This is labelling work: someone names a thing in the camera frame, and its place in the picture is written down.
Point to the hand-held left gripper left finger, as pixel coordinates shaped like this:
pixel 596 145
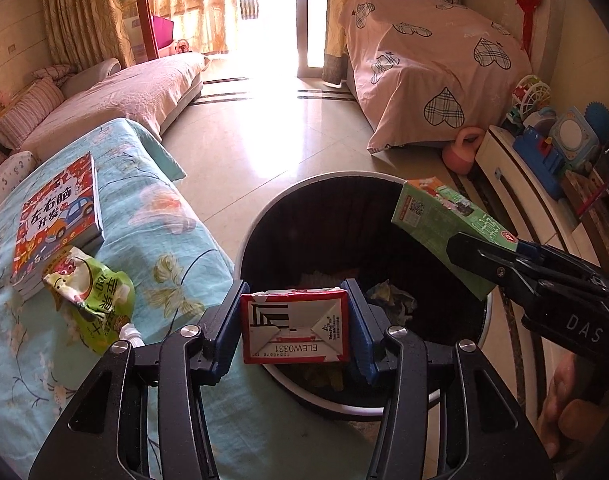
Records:
pixel 229 322

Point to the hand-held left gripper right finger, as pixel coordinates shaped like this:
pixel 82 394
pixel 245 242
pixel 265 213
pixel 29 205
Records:
pixel 363 332

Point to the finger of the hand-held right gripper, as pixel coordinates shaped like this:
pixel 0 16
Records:
pixel 484 260
pixel 530 250

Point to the white yellow wrapper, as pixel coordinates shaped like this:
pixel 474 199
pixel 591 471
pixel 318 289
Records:
pixel 389 297

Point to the green drink carton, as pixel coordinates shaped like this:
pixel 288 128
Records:
pixel 434 225

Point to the red white drink carton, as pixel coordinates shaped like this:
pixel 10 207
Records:
pixel 294 325

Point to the black white-rimmed trash bin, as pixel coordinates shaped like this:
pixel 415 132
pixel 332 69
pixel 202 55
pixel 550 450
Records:
pixel 334 220

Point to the green spout pouch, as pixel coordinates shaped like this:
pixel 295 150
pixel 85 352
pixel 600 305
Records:
pixel 94 300

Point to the person's right hand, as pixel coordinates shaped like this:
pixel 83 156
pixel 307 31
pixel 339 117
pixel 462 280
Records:
pixel 569 410

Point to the white low cabinet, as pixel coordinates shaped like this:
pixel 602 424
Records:
pixel 529 200

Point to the blue plastic toy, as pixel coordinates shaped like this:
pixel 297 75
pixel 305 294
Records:
pixel 536 160

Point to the pink kettlebell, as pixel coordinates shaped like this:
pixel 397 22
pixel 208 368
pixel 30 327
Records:
pixel 462 155

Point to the teal square toy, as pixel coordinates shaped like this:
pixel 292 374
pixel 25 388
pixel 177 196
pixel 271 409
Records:
pixel 574 135

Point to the blue spiky ball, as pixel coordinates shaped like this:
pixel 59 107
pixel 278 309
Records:
pixel 598 117

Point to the teal floral blanket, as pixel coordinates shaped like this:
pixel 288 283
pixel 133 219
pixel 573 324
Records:
pixel 134 200

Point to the colourful wheel toy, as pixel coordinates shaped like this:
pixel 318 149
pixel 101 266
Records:
pixel 531 94

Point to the red children's book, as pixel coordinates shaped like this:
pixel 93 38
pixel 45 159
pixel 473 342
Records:
pixel 54 220

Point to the pink heart-print cloth cover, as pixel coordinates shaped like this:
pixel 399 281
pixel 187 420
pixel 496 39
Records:
pixel 424 60

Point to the pink covered sofa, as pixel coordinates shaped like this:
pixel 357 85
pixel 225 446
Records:
pixel 134 85

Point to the white patterned pillow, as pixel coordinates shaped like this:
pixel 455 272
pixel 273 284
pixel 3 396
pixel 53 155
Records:
pixel 12 175

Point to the grey sofa cushion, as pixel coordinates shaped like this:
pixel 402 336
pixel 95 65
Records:
pixel 92 72

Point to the large striped pillow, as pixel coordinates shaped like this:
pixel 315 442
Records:
pixel 27 110

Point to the magenta bag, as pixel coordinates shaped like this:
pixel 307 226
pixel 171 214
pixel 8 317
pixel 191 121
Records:
pixel 163 31

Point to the small striped pillow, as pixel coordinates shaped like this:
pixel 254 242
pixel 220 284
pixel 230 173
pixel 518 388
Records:
pixel 54 74

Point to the white radiator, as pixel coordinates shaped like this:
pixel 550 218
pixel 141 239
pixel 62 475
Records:
pixel 249 8

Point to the sheer yellow curtain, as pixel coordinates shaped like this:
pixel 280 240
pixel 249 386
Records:
pixel 194 5

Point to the brown patterned curtain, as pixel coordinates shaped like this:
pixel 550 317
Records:
pixel 84 10

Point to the red-brown wooden frame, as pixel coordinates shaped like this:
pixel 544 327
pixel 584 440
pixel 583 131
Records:
pixel 145 15

